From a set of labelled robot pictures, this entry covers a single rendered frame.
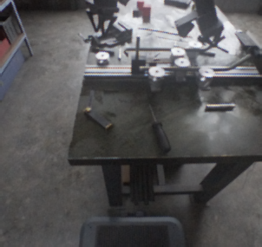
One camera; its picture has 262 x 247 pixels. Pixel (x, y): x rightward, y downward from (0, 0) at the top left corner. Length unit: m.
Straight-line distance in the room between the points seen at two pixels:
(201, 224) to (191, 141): 0.93
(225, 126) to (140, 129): 0.26
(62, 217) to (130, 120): 0.97
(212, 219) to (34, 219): 1.14
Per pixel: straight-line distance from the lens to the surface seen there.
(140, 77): 0.70
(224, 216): 1.51
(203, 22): 0.70
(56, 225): 1.42
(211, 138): 0.60
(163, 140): 0.52
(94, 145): 0.54
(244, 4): 4.38
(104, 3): 0.67
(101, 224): 1.10
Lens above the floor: 1.34
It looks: 50 degrees down
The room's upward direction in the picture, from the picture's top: 3 degrees clockwise
